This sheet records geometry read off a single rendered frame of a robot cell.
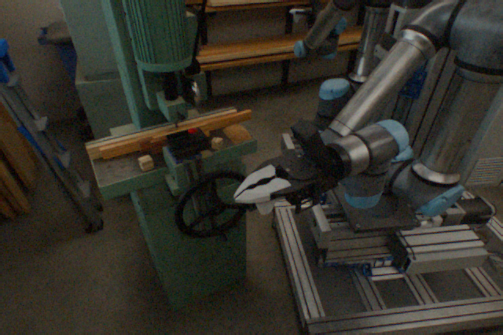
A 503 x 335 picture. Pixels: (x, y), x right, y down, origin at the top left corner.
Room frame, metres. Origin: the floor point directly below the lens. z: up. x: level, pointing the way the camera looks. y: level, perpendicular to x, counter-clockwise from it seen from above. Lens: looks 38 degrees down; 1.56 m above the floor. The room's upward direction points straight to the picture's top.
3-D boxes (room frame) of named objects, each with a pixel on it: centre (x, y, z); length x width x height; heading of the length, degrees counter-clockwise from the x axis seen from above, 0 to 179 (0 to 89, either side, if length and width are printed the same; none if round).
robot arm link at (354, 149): (0.48, -0.18, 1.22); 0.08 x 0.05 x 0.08; 29
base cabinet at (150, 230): (1.16, 0.34, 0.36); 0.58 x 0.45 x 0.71; 30
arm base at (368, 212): (0.77, -0.43, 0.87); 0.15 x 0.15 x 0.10
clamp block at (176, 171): (0.88, 0.21, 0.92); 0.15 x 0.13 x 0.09; 120
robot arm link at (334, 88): (1.26, -0.37, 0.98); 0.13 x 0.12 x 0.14; 111
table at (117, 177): (0.95, 0.25, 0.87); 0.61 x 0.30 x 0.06; 120
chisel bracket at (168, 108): (1.08, 0.29, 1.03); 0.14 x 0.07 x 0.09; 30
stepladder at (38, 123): (1.44, 1.13, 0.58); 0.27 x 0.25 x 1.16; 112
